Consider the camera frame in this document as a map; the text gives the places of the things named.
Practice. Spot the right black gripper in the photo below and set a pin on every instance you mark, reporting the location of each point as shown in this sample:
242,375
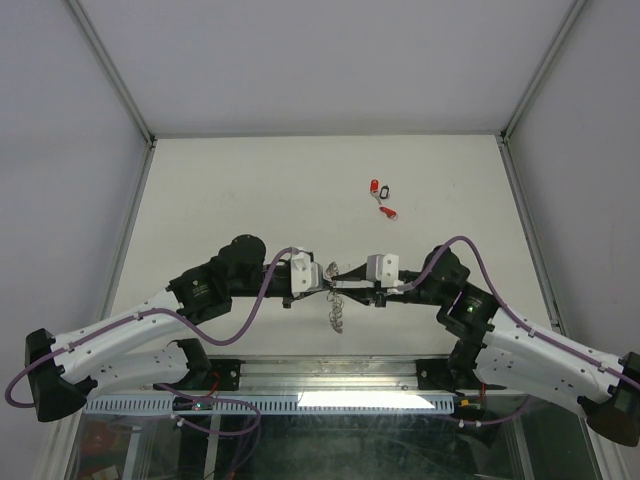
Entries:
370,295

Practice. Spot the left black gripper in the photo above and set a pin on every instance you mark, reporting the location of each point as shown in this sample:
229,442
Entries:
288,300

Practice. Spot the metal disc with key rings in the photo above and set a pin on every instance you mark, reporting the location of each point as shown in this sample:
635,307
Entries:
336,302

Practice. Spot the red key tag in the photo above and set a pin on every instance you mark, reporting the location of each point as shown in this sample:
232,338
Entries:
388,212

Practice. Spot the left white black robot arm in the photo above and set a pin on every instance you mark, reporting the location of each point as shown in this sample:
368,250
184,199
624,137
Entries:
160,340

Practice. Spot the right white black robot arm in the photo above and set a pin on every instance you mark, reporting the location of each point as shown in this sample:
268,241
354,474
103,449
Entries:
497,346

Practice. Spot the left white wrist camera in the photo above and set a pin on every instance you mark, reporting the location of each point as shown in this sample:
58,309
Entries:
305,273

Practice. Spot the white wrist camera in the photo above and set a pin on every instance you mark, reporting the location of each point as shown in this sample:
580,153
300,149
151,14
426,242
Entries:
305,273
384,269

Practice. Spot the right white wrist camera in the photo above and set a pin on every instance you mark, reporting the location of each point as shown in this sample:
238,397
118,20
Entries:
384,269

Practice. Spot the aluminium mounting rail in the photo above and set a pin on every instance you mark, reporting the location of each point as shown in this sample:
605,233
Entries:
262,375

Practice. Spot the red handled key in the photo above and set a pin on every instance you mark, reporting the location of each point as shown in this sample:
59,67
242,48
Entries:
374,191

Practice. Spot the white slotted cable duct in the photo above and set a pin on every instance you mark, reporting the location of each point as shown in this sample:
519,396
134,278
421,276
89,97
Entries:
304,403

